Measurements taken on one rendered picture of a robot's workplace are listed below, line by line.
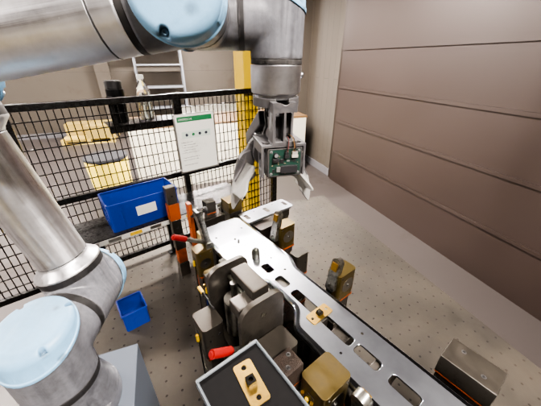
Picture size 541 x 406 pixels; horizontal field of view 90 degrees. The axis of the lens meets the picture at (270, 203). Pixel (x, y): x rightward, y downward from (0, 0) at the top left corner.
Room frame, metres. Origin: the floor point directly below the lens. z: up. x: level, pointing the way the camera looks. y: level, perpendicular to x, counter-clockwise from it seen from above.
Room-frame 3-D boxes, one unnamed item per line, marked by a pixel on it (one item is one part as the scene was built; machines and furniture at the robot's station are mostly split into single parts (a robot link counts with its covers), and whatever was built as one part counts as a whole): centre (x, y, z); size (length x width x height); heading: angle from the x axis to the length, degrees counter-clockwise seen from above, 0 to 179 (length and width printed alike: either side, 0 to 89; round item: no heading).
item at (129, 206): (1.12, 0.61, 1.10); 0.30 x 0.17 x 0.13; 130
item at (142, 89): (1.38, 0.61, 1.53); 0.07 x 0.07 x 0.20
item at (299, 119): (4.37, 0.82, 0.45); 2.69 x 0.85 x 0.91; 111
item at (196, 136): (1.43, 0.40, 1.30); 0.23 x 0.02 x 0.31; 128
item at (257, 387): (0.28, 0.04, 1.17); 0.08 x 0.04 x 0.01; 32
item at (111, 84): (1.31, 0.71, 1.52); 0.07 x 0.07 x 0.18
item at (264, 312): (0.52, 0.07, 0.95); 0.18 x 0.13 x 0.49; 38
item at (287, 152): (0.44, -0.01, 1.58); 0.09 x 0.08 x 0.12; 15
